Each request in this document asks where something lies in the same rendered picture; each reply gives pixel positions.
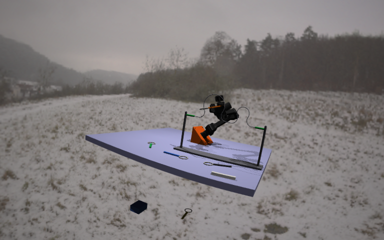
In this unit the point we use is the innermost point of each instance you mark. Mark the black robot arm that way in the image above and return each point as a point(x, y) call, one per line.
point(211, 128)

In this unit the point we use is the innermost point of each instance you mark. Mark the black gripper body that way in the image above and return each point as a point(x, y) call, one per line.
point(223, 115)

